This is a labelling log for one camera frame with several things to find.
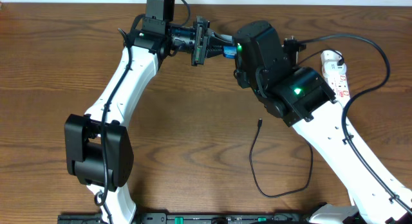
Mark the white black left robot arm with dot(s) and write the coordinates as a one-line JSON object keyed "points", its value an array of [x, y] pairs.
{"points": [[98, 148]]}

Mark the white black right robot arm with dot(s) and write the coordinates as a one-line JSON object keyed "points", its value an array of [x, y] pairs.
{"points": [[304, 100]]}

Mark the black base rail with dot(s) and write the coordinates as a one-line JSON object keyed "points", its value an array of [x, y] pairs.
{"points": [[162, 218]]}

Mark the white USB charger plug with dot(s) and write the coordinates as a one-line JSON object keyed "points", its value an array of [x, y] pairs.
{"points": [[332, 69]]}

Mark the white power strip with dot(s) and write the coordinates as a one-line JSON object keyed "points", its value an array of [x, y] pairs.
{"points": [[339, 84]]}

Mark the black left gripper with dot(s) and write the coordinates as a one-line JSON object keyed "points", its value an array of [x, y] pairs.
{"points": [[199, 41]]}

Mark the blue Galaxy smartphone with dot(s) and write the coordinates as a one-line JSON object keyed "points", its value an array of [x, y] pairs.
{"points": [[230, 52]]}

